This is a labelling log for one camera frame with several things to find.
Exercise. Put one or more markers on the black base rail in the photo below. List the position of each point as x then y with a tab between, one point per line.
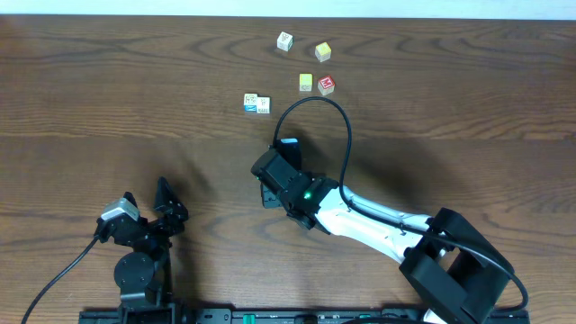
227	316

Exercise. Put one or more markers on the white block blue picture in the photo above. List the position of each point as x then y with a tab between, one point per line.
250	102

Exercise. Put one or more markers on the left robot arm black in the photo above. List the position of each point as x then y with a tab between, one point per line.
144	276

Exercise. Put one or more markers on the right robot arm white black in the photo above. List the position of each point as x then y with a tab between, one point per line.
454	269

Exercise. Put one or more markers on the red M block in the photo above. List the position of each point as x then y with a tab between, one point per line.
326	85

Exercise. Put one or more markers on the yellow block top right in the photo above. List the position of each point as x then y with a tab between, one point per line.
323	52

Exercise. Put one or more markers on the white block top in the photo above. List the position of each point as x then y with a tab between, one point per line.
284	41

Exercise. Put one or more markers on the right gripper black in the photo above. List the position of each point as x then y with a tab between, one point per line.
270	198

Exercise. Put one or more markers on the yellow-green block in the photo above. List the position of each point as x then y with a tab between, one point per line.
305	82

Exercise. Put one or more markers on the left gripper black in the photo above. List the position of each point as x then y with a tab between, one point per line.
150	226

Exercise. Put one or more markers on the white block black text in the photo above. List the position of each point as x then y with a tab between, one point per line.
263	105

